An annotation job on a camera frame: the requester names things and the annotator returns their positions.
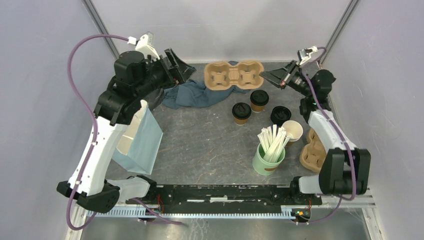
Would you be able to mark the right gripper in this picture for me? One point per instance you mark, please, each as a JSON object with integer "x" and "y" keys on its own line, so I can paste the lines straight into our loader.
{"x": 280, "y": 77}

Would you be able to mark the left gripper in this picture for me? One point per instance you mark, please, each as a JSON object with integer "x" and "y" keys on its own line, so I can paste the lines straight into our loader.
{"x": 180, "y": 72}

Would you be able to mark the black plastic cup lid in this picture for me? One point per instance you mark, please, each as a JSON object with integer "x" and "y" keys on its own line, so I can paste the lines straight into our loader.
{"x": 259, "y": 97}

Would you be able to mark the light blue paper bag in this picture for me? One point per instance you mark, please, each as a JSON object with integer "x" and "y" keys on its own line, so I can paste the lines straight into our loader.
{"x": 138, "y": 147}

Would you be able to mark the brown paper coffee cup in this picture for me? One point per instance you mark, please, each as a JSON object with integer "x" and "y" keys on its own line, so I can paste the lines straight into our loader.
{"x": 257, "y": 108}

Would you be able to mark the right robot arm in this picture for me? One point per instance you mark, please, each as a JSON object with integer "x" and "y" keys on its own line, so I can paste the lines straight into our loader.
{"x": 346, "y": 167}

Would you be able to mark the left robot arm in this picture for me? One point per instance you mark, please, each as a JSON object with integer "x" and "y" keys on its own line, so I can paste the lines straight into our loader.
{"x": 136, "y": 75}

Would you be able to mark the blue-grey cloth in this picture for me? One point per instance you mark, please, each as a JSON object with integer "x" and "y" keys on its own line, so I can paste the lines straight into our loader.
{"x": 195, "y": 94}

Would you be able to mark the stack of black lids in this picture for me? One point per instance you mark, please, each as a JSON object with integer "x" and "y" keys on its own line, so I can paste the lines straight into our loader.
{"x": 279, "y": 115}

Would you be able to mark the grey checked cloth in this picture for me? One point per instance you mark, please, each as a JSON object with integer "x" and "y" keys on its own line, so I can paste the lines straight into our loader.
{"x": 155, "y": 98}

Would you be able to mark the stack of paper cups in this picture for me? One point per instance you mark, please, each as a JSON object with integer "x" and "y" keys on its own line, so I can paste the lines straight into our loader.
{"x": 294, "y": 129}

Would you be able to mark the bundle of wrapped straws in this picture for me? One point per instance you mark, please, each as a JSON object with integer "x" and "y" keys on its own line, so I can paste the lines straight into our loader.
{"x": 273, "y": 140}

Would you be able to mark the brown pulp cup carrier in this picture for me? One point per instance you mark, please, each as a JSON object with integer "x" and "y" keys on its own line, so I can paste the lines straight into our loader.
{"x": 313, "y": 154}

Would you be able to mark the green cup holding straws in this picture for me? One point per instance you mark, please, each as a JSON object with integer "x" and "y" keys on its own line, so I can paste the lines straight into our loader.
{"x": 263, "y": 167}

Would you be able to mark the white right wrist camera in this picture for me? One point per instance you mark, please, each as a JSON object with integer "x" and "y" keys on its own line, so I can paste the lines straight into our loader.
{"x": 305, "y": 54}

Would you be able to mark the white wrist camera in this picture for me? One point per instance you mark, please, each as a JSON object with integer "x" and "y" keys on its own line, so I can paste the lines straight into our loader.
{"x": 144, "y": 45}
{"x": 305, "y": 54}

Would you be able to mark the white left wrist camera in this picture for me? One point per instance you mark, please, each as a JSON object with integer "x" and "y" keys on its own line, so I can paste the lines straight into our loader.
{"x": 144, "y": 45}

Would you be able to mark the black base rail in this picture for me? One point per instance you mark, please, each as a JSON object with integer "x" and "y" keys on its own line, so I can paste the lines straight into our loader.
{"x": 226, "y": 199}

